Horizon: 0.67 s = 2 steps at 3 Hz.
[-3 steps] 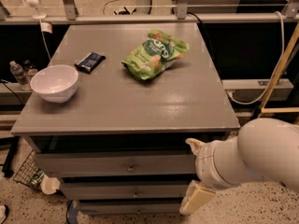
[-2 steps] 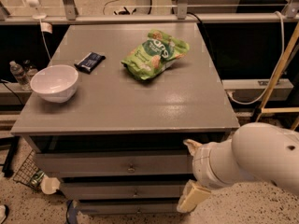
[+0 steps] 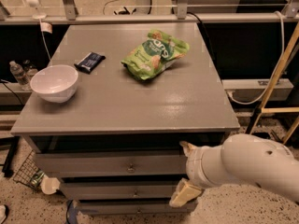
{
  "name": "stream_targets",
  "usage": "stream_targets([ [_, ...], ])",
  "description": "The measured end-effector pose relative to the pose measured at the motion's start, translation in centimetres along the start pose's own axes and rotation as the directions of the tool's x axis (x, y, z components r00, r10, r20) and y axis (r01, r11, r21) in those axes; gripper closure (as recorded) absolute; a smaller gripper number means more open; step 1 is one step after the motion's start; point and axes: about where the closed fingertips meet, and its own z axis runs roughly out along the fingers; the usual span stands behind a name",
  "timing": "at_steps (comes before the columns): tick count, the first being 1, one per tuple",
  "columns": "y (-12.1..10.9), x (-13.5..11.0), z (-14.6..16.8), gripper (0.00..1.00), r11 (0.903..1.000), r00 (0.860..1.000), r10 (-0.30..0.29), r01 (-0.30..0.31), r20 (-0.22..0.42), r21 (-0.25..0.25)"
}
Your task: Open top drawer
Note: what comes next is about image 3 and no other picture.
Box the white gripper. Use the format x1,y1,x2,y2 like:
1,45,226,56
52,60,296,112
169,141,233,207

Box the grey top drawer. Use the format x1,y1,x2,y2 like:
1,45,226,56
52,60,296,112
34,150,187,177

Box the grey drawer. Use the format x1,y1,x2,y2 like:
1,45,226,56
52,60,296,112
34,150,187,177
60,181,178,201
77,199,197,216

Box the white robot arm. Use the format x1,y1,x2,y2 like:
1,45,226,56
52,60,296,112
169,133,299,207

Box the grey middle drawer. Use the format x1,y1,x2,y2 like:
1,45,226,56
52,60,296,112
60,181,178,201

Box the grey drawer cabinet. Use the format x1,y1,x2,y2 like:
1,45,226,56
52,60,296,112
10,22,241,217

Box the grey bottom drawer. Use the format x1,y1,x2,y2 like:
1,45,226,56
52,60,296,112
77,199,197,216

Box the wooden tripod stand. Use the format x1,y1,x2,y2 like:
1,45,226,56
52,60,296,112
246,22,299,134

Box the green chip bag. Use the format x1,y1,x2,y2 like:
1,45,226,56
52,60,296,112
121,29,190,81

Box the white paper cup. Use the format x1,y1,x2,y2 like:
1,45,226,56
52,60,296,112
41,176,60,195

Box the dark blue snack packet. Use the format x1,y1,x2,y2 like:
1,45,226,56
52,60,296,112
75,52,106,74

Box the green can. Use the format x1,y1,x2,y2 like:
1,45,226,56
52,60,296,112
30,170,45,188

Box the white bowl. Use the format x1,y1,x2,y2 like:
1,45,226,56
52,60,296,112
30,64,78,103

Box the white shoe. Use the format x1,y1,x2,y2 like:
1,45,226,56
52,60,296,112
0,205,8,224

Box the clear plastic water bottle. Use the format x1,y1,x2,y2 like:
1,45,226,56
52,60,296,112
9,61,31,91

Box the dark plastic bottle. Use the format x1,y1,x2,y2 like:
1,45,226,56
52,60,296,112
22,60,38,78

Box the white webcam on stand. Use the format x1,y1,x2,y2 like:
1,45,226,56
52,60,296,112
25,0,47,21

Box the white cable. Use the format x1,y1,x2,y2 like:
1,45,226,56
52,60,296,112
226,10,286,105

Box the black wire basket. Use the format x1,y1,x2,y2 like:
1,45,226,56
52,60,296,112
13,151,42,190

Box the black cable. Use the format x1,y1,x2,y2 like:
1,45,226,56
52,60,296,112
186,11,222,79

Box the metal railing frame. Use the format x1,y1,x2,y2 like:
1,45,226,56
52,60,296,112
0,0,299,24

